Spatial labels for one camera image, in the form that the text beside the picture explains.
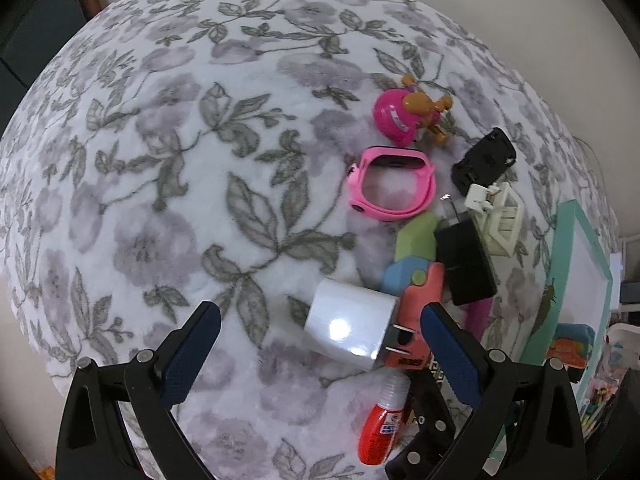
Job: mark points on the white power adapter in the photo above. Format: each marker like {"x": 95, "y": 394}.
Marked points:
{"x": 357, "y": 326}

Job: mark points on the floral grey white blanket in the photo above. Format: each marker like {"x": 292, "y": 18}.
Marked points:
{"x": 176, "y": 151}

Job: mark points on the cream hair claw clip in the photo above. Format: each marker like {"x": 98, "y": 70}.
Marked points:
{"x": 499, "y": 213}

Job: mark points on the red glue bottle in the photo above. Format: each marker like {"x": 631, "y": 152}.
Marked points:
{"x": 381, "y": 429}

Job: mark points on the pink smartwatch band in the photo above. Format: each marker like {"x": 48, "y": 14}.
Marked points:
{"x": 391, "y": 184}

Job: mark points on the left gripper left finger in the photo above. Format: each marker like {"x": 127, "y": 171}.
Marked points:
{"x": 183, "y": 352}

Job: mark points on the orange blue toy gun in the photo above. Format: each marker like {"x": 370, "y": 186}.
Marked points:
{"x": 572, "y": 344}

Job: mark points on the pink round doll toy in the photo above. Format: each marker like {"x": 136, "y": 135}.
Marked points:
{"x": 403, "y": 114}

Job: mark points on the purple lighter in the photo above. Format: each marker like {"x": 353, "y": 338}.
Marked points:
{"x": 476, "y": 318}

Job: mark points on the black power adapter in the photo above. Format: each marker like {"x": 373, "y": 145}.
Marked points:
{"x": 469, "y": 273}

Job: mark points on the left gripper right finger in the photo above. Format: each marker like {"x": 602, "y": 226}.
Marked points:
{"x": 461, "y": 357}

